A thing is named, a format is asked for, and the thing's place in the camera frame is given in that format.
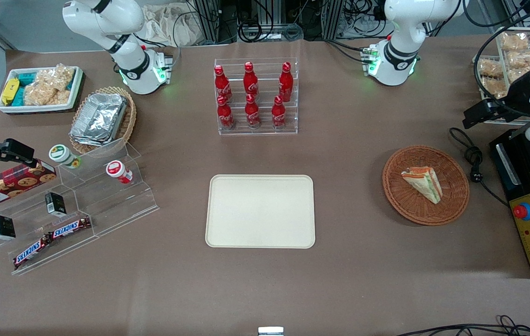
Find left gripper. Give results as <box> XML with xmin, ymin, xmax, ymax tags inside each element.
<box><xmin>462</xmin><ymin>70</ymin><xmax>530</xmax><ymax>130</ymax></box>

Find triangular sandwich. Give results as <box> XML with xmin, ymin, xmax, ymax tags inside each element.
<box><xmin>401</xmin><ymin>167</ymin><xmax>443</xmax><ymax>204</ymax></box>

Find round brown wicker basket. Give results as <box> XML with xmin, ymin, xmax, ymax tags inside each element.
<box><xmin>382</xmin><ymin>146</ymin><xmax>470</xmax><ymax>226</ymax></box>

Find oval light wicker basket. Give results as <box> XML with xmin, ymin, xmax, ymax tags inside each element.
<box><xmin>69</xmin><ymin>86</ymin><xmax>138</xmax><ymax>156</ymax></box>

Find cream plastic tray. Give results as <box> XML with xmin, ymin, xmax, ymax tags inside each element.
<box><xmin>205</xmin><ymin>175</ymin><xmax>316</xmax><ymax>249</ymax></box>

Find bagged fried snack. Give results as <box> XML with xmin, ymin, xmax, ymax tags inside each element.
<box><xmin>507</xmin><ymin>50</ymin><xmax>530</xmax><ymax>70</ymax></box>
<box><xmin>480</xmin><ymin>77</ymin><xmax>509</xmax><ymax>97</ymax></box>
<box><xmin>500</xmin><ymin>32</ymin><xmax>530</xmax><ymax>51</ymax></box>
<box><xmin>508</xmin><ymin>66</ymin><xmax>530</xmax><ymax>84</ymax></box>
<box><xmin>478</xmin><ymin>59</ymin><xmax>504</xmax><ymax>78</ymax></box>

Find red tartan cookie box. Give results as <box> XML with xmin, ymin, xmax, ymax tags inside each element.
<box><xmin>0</xmin><ymin>160</ymin><xmax>57</xmax><ymax>210</ymax></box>

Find green lid yogurt cup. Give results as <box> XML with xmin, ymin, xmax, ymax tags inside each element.
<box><xmin>49</xmin><ymin>144</ymin><xmax>82</xmax><ymax>170</ymax></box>

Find white rectangular snack bin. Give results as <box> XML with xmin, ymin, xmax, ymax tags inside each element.
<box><xmin>0</xmin><ymin>66</ymin><xmax>84</xmax><ymax>114</ymax></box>

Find small black carton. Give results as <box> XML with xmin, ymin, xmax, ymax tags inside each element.
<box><xmin>44</xmin><ymin>191</ymin><xmax>68</xmax><ymax>218</ymax></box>
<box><xmin>0</xmin><ymin>215</ymin><xmax>17</xmax><ymax>241</ymax></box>

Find clear bag of rice crackers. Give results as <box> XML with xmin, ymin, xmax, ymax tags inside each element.
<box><xmin>35</xmin><ymin>64</ymin><xmax>76</xmax><ymax>92</ymax></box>
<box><xmin>23</xmin><ymin>82</ymin><xmax>71</xmax><ymax>107</ymax></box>

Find yellow snack packet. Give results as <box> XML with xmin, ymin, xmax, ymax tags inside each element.
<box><xmin>1</xmin><ymin>78</ymin><xmax>20</xmax><ymax>106</ymax></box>

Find black machine with yellow panel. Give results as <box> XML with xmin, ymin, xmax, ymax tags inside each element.
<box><xmin>489</xmin><ymin>125</ymin><xmax>530</xmax><ymax>280</ymax></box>

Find stacked aluminium foil containers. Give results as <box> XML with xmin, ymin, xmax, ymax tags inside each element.
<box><xmin>69</xmin><ymin>92</ymin><xmax>128</xmax><ymax>148</ymax></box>

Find Snickers chocolate bar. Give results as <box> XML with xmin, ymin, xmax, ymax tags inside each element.
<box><xmin>49</xmin><ymin>216</ymin><xmax>92</xmax><ymax>240</ymax></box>
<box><xmin>13</xmin><ymin>234</ymin><xmax>54</xmax><ymax>270</ymax></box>

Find red lid yogurt cup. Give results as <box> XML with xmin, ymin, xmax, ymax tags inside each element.
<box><xmin>105</xmin><ymin>160</ymin><xmax>133</xmax><ymax>184</ymax></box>

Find clear acrylic stepped shelf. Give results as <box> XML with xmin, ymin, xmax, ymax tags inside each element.
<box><xmin>0</xmin><ymin>137</ymin><xmax>160</xmax><ymax>276</ymax></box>

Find cream crumpled cloth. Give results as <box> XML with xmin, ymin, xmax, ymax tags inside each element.
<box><xmin>140</xmin><ymin>2</ymin><xmax>201</xmax><ymax>48</ymax></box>

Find red cola bottle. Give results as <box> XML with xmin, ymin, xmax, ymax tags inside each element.
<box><xmin>272</xmin><ymin>96</ymin><xmax>287</xmax><ymax>129</ymax></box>
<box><xmin>217</xmin><ymin>96</ymin><xmax>235</xmax><ymax>130</ymax></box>
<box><xmin>214</xmin><ymin>65</ymin><xmax>233</xmax><ymax>104</ymax></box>
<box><xmin>244</xmin><ymin>62</ymin><xmax>259</xmax><ymax>99</ymax></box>
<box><xmin>245</xmin><ymin>94</ymin><xmax>261</xmax><ymax>129</ymax></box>
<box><xmin>279</xmin><ymin>62</ymin><xmax>294</xmax><ymax>103</ymax></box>

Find clear acrylic bottle rack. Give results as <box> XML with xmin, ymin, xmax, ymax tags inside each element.
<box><xmin>214</xmin><ymin>57</ymin><xmax>299</xmax><ymax>136</ymax></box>

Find black power cable with plug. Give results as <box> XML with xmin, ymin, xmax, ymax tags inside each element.
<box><xmin>449</xmin><ymin>126</ymin><xmax>511</xmax><ymax>209</ymax></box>

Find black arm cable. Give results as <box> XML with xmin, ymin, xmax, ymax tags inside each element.
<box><xmin>473</xmin><ymin>0</ymin><xmax>530</xmax><ymax>118</ymax></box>

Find black base cables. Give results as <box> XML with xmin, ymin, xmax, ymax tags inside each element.
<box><xmin>325</xmin><ymin>39</ymin><xmax>374</xmax><ymax>64</ymax></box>

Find aluminium profile frame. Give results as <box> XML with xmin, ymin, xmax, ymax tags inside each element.
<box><xmin>190</xmin><ymin>0</ymin><xmax>238</xmax><ymax>45</ymax></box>
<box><xmin>321</xmin><ymin>0</ymin><xmax>346</xmax><ymax>41</ymax></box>

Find black floor cables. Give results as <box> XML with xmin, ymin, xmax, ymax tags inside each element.
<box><xmin>395</xmin><ymin>315</ymin><xmax>530</xmax><ymax>336</ymax></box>

